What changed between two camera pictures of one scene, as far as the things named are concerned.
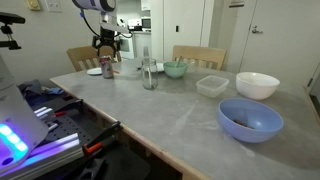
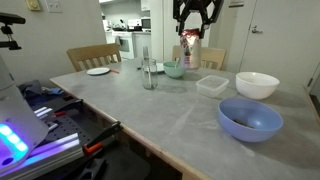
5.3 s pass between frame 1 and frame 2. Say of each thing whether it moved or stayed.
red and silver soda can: moved
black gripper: moved
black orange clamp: stayed
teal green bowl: stayed
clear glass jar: stayed
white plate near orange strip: stayed
